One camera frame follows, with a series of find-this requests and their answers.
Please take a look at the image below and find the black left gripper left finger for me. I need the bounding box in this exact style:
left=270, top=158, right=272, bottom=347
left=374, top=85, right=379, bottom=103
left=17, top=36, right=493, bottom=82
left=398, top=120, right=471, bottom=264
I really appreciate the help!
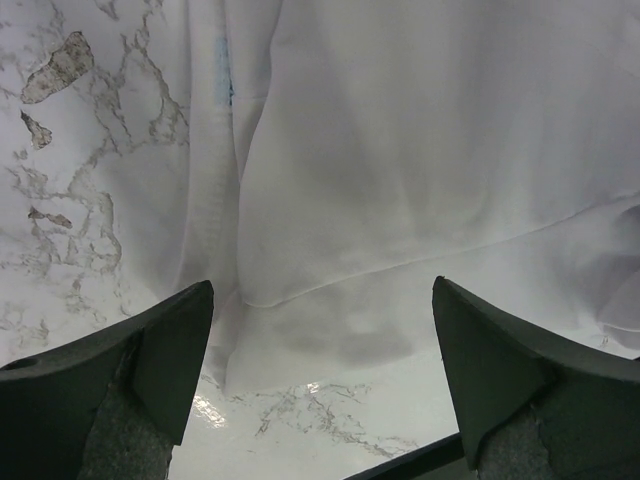
left=1, top=281, right=214, bottom=479

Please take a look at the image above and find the white t shirt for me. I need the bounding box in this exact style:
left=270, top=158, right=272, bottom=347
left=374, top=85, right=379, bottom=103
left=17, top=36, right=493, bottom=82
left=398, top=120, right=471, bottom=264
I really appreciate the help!
left=180, top=1, right=639, bottom=394

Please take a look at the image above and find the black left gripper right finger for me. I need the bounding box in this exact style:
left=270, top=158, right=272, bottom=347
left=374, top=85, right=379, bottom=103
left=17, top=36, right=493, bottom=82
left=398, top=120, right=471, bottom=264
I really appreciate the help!
left=432, top=277, right=639, bottom=479

